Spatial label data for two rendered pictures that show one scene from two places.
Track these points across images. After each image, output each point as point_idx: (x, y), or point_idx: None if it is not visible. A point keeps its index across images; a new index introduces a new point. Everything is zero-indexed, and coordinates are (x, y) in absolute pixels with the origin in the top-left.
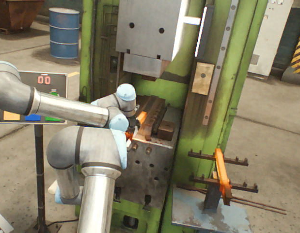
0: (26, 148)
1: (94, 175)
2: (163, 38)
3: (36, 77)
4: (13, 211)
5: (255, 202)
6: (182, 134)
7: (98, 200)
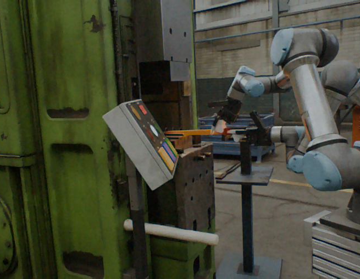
0: None
1: None
2: (186, 41)
3: (139, 108)
4: None
5: (238, 161)
6: None
7: None
